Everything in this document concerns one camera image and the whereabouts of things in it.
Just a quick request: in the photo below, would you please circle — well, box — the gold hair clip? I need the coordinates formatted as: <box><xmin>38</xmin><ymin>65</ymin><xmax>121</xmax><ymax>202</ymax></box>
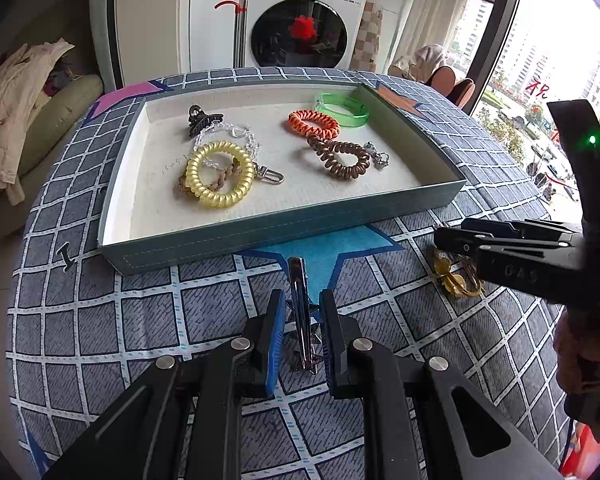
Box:
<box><xmin>432</xmin><ymin>247</ymin><xmax>485</xmax><ymax>300</ymax></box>

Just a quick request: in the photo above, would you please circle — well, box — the mop with red hook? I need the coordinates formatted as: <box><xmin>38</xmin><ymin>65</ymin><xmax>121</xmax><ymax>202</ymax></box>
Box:
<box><xmin>215</xmin><ymin>0</ymin><xmax>252</xmax><ymax>69</ymax></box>

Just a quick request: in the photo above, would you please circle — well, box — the red pompom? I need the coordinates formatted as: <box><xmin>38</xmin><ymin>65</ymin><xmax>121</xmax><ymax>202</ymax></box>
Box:
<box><xmin>289</xmin><ymin>15</ymin><xmax>320</xmax><ymax>43</ymax></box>

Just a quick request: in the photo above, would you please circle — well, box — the cream jacket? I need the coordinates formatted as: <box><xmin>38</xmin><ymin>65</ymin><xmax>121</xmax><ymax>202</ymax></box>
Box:
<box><xmin>0</xmin><ymin>40</ymin><xmax>76</xmax><ymax>206</ymax></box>

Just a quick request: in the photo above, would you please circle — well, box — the pale green sofa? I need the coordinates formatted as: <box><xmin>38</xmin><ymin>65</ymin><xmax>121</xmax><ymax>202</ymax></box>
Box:
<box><xmin>0</xmin><ymin>72</ymin><xmax>103</xmax><ymax>206</ymax></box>

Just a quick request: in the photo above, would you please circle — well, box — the yellow spiral hair tie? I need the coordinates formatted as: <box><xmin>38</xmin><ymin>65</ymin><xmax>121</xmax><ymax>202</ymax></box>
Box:
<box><xmin>185</xmin><ymin>141</ymin><xmax>256</xmax><ymax>209</ymax></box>

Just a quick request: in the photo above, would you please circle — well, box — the green translucent bracelet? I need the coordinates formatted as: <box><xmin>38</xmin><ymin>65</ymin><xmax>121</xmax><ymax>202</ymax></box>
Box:
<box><xmin>315</xmin><ymin>91</ymin><xmax>370</xmax><ymax>128</ymax></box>

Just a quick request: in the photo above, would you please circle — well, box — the brown spiral hair tie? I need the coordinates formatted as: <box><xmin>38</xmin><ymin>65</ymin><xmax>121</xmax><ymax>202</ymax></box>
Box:
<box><xmin>307</xmin><ymin>136</ymin><xmax>372</xmax><ymax>180</ymax></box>

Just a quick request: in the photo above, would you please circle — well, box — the small silver earring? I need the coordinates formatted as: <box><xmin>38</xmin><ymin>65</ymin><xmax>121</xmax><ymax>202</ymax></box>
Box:
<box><xmin>365</xmin><ymin>141</ymin><xmax>392</xmax><ymax>168</ymax></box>

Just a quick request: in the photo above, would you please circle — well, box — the dark window frame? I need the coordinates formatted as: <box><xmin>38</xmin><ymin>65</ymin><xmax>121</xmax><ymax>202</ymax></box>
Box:
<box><xmin>467</xmin><ymin>0</ymin><xmax>531</xmax><ymax>116</ymax></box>

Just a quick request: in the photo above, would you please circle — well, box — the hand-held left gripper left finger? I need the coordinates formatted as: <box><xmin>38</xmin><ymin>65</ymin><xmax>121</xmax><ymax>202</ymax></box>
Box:
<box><xmin>42</xmin><ymin>289</ymin><xmax>287</xmax><ymax>480</ymax></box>

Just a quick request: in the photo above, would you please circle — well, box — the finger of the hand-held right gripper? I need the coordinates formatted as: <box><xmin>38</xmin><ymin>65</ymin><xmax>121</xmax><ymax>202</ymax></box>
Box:
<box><xmin>434</xmin><ymin>227</ymin><xmax>583</xmax><ymax>262</ymax></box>
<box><xmin>461</xmin><ymin>218</ymin><xmax>577</xmax><ymax>242</ymax></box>

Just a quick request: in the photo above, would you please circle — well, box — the grey-green jewelry tray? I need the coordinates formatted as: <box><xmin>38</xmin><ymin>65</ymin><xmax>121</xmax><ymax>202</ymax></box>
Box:
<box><xmin>97</xmin><ymin>79</ymin><xmax>467</xmax><ymax>276</ymax></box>

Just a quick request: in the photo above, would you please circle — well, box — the black hair claw clip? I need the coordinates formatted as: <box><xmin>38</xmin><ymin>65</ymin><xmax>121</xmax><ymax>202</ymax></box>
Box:
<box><xmin>187</xmin><ymin>104</ymin><xmax>224</xmax><ymax>138</ymax></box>

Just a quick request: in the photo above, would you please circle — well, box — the brown chair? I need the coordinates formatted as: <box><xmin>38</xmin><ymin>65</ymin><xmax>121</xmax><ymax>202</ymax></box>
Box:
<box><xmin>432</xmin><ymin>67</ymin><xmax>476</xmax><ymax>110</ymax></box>

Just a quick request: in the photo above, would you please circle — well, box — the person's right forearm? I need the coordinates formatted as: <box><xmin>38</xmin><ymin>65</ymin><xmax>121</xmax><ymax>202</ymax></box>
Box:
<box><xmin>552</xmin><ymin>305</ymin><xmax>600</xmax><ymax>433</ymax></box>

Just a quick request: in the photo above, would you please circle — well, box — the orange spiral hair tie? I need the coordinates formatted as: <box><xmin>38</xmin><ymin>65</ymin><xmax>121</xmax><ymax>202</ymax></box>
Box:
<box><xmin>287</xmin><ymin>109</ymin><xmax>341</xmax><ymax>140</ymax></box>

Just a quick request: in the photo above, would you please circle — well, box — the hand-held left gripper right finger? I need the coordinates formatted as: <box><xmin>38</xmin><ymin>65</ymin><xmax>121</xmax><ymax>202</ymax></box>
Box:
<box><xmin>319</xmin><ymin>289</ymin><xmax>566</xmax><ymax>480</ymax></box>

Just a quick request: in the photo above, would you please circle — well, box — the beige cloth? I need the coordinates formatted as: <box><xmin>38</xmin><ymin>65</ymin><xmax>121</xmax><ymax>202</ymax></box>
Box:
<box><xmin>390</xmin><ymin>44</ymin><xmax>453</xmax><ymax>83</ymax></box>

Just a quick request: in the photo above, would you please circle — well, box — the checkered bag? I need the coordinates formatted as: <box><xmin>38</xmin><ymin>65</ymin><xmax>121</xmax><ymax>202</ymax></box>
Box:
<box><xmin>352</xmin><ymin>2</ymin><xmax>383</xmax><ymax>72</ymax></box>

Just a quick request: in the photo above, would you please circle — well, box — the white curtain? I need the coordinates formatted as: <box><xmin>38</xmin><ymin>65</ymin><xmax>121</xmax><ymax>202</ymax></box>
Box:
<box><xmin>395</xmin><ymin>0</ymin><xmax>476</xmax><ymax>78</ymax></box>

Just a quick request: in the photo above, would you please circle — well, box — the brown braided bracelet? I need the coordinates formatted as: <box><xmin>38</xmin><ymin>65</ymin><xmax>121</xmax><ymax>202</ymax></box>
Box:
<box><xmin>178</xmin><ymin>157</ymin><xmax>243</xmax><ymax>196</ymax></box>

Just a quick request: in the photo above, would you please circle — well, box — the clear crystal bead chain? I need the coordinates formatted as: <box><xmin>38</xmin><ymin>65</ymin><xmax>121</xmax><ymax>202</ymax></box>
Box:
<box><xmin>195</xmin><ymin>121</ymin><xmax>285</xmax><ymax>186</ymax></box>

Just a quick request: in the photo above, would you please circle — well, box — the silver star hair clip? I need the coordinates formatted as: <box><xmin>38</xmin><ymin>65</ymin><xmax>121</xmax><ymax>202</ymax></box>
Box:
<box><xmin>284</xmin><ymin>256</ymin><xmax>326</xmax><ymax>375</ymax></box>

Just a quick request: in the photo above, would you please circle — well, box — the grey checked tablecloth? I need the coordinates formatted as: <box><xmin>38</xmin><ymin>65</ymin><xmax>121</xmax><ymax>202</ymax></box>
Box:
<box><xmin>5</xmin><ymin>67</ymin><xmax>581</xmax><ymax>480</ymax></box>

